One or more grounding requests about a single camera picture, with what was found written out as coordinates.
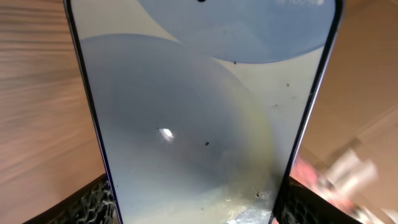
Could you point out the Samsung Galaxy smartphone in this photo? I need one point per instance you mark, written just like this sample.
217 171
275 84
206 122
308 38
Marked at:
200 107

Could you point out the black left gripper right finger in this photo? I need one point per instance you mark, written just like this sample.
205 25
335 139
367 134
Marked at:
297 204

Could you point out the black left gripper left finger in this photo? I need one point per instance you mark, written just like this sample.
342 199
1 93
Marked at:
93 204

